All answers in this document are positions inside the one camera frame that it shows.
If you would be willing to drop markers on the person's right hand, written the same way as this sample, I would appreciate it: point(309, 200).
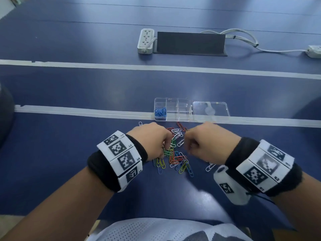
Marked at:
point(213, 143)

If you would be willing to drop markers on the person's left hand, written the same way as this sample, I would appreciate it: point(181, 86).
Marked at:
point(148, 136)

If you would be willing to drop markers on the person's right fingers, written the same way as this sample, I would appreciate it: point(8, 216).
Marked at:
point(191, 144)

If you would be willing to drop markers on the person's left fingers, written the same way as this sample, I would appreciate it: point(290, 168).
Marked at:
point(167, 144)

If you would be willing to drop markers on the person's right forearm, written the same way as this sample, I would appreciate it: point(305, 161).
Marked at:
point(298, 213)

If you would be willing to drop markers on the person's left forearm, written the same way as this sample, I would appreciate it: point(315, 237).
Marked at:
point(57, 210)

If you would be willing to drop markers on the pile of coloured paper clips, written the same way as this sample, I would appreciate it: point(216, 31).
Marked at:
point(178, 160)

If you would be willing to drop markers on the heap of blue paper clips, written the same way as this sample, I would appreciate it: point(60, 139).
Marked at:
point(160, 112)

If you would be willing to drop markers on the clear compartment box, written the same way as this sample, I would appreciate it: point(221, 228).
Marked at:
point(175, 109)

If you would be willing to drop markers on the clear plastic box lid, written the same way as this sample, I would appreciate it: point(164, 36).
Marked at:
point(212, 111)

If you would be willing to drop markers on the white marker wrist tracker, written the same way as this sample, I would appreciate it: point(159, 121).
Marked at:
point(265, 165)
point(120, 155)

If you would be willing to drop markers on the black wristband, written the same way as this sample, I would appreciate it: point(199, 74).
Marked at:
point(101, 170)
point(240, 150)

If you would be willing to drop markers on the long white tape strip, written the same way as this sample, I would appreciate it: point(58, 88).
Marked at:
point(160, 68)
point(82, 112)

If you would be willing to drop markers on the white mesh shirt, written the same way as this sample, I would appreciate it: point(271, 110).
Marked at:
point(160, 229)

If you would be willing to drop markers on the white power strip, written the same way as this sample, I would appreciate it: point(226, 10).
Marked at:
point(145, 40)

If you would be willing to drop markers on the white socket block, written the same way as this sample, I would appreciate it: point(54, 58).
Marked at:
point(314, 51)

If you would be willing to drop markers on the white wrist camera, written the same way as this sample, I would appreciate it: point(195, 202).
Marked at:
point(230, 186)

